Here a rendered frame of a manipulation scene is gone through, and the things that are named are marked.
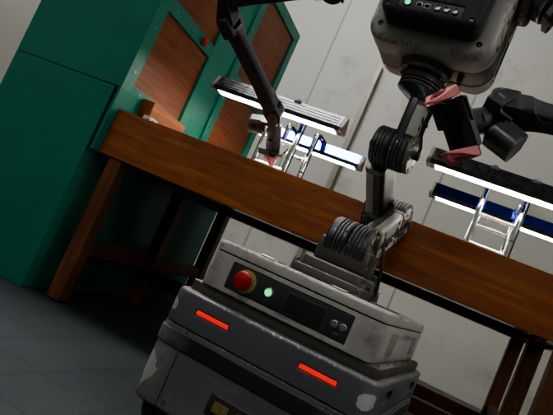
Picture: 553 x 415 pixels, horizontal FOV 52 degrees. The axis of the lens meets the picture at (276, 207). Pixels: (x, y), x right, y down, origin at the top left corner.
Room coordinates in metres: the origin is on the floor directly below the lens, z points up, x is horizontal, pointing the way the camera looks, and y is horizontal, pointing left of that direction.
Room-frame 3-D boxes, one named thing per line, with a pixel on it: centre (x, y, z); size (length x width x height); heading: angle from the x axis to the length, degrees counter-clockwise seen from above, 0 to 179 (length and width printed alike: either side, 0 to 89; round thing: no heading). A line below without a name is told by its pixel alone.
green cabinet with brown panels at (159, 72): (2.90, 0.77, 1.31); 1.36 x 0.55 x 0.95; 161
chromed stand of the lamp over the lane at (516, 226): (2.13, -0.78, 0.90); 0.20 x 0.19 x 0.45; 71
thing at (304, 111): (2.37, 0.17, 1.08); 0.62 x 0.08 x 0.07; 71
